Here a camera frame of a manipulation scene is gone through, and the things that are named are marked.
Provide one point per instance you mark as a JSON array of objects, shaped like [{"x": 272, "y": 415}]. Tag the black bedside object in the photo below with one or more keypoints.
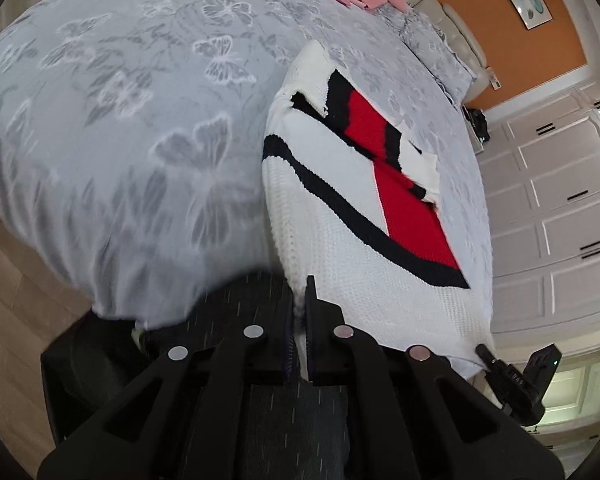
[{"x": 477, "y": 122}]

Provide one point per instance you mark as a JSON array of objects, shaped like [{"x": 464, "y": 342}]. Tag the grey floral pillow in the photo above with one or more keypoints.
[{"x": 437, "y": 50}]

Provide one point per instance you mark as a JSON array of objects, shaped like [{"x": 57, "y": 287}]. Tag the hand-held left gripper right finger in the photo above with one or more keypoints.
[{"x": 321, "y": 342}]

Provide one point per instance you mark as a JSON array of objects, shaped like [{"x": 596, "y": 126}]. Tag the white red black knit sweater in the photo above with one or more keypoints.
[{"x": 340, "y": 240}]

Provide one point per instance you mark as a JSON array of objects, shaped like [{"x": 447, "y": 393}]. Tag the dark speckled pants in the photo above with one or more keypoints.
[{"x": 240, "y": 300}]

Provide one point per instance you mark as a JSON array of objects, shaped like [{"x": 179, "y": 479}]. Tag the beige padded headboard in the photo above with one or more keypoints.
[{"x": 455, "y": 15}]

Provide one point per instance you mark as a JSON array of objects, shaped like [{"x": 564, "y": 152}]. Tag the grey butterfly print bedspread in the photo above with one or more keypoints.
[{"x": 130, "y": 135}]

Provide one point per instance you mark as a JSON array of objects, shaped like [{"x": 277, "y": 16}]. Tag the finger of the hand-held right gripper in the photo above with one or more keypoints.
[{"x": 487, "y": 356}]

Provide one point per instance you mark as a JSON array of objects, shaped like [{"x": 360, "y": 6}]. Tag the white wall switch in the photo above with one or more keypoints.
[{"x": 495, "y": 81}]

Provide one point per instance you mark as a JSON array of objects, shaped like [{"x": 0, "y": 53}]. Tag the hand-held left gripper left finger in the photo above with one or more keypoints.
[{"x": 288, "y": 360}]

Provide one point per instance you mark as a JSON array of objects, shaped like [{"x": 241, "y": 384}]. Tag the white panelled wardrobe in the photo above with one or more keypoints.
[{"x": 550, "y": 200}]

